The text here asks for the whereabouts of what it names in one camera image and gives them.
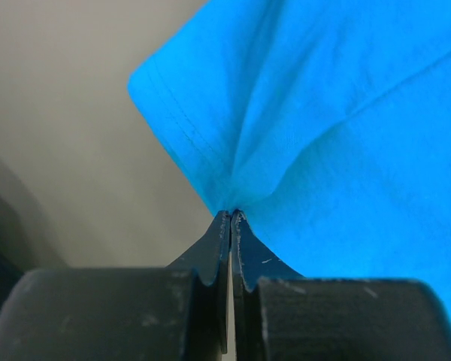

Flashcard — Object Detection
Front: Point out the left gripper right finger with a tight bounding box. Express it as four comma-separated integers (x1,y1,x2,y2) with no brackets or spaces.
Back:
230,211,451,360

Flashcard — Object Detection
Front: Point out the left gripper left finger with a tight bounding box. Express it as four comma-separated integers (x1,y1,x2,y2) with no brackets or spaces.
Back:
0,212,230,360

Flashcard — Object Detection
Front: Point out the blue t shirt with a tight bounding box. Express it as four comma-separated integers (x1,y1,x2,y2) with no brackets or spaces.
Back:
128,1,451,319

